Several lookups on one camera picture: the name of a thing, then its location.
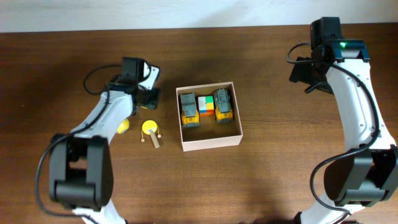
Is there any white cardboard box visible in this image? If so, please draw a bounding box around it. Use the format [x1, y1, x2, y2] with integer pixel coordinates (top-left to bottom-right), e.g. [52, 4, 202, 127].
[176, 82, 243, 152]

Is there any multicolour puzzle cube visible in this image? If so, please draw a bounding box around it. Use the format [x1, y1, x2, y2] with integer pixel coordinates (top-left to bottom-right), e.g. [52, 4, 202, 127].
[198, 96, 215, 116]

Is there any yellow grey dump truck toy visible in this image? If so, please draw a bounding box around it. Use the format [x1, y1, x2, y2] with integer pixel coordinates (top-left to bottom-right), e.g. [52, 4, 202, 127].
[180, 93, 200, 128]

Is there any yellow ball with eye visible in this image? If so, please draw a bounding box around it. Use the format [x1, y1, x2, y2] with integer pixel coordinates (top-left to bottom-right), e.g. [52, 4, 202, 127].
[116, 119, 129, 134]

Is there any yellow grey mixer truck toy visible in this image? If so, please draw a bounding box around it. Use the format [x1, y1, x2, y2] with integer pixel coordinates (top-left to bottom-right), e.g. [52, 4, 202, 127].
[213, 88, 233, 123]

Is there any yellow wooden pellet drum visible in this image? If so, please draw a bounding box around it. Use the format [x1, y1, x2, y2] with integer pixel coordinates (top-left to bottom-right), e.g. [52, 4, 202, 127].
[141, 120, 162, 149]

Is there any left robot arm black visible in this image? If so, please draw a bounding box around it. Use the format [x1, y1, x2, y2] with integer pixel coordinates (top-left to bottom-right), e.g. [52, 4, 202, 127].
[42, 57, 160, 223]

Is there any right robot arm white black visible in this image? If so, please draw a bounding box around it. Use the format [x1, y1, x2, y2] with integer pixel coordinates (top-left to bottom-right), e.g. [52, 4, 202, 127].
[289, 17, 397, 224]

